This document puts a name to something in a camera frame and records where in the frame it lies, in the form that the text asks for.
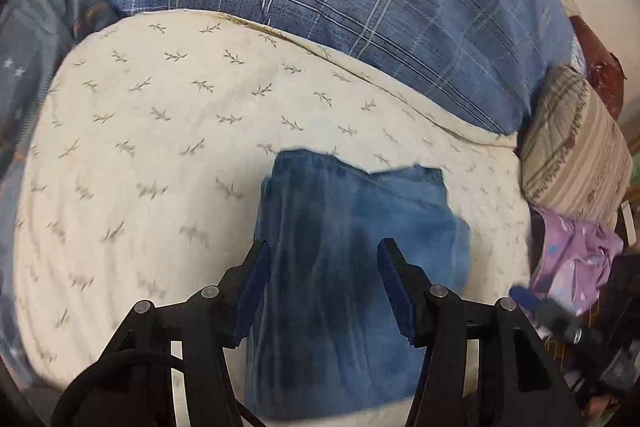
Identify striped floral pillow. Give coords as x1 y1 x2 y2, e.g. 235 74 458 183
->
520 63 635 229

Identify red-brown shiny bag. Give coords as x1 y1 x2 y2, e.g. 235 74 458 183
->
570 14 629 118

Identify grey-blue star quilt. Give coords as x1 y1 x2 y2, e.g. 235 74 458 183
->
0 0 122 360

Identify purple patterned cloth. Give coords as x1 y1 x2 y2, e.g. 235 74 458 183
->
529 206 626 319

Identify blue denim pants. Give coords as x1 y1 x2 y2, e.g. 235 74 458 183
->
244 148 473 420

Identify cream leaf-print bedsheet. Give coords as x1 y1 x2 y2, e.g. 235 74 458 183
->
10 9 535 422

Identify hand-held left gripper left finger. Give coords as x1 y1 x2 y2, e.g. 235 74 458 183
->
102 239 273 427

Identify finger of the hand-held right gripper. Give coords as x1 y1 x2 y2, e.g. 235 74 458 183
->
509 285 603 349

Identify blue plaid pillow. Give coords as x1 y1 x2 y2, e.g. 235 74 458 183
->
75 0 587 136

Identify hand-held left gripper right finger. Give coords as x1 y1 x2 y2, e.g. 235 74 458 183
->
377 237 583 427

